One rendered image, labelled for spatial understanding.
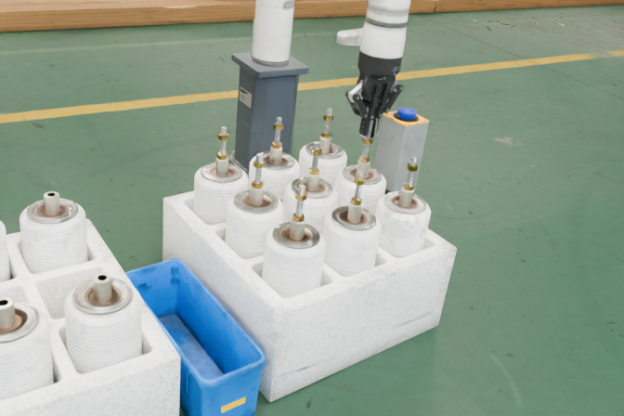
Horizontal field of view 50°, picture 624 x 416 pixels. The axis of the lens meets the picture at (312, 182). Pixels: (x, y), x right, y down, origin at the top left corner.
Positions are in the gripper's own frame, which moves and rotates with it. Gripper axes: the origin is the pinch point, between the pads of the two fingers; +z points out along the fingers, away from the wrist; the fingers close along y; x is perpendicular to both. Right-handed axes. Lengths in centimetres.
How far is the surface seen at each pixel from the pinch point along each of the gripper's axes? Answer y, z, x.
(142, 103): 12, 35, 105
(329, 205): -11.7, 11.2, -3.8
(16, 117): -25, 35, 110
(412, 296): -3.6, 24.3, -19.5
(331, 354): -21.0, 29.8, -18.0
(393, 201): -2.7, 9.6, -10.7
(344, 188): -4.8, 11.3, -0.5
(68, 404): -64, 18, -14
